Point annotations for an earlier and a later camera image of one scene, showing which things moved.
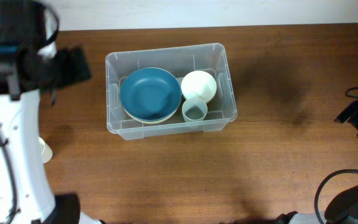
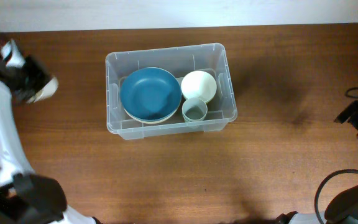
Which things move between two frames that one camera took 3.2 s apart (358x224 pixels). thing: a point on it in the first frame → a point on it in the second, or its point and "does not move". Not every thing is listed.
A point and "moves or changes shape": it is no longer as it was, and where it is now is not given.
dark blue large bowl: (150, 94) does not move
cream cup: (46, 152) moves or changes shape
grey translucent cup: (194, 110) does not move
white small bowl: (198, 84) does not move
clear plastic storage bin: (180, 61) does not move
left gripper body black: (67, 69) → (28, 81)
